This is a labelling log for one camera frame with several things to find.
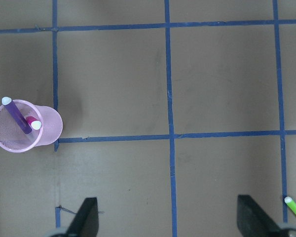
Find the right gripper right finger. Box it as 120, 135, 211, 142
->
236, 195, 281, 237

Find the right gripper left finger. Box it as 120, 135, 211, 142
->
66, 197, 99, 237

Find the pink marker pen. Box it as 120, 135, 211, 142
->
26, 116, 42, 130

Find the purple marker pen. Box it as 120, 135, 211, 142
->
1, 96, 32, 135

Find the pink mesh cup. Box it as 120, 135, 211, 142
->
0, 100, 63, 153

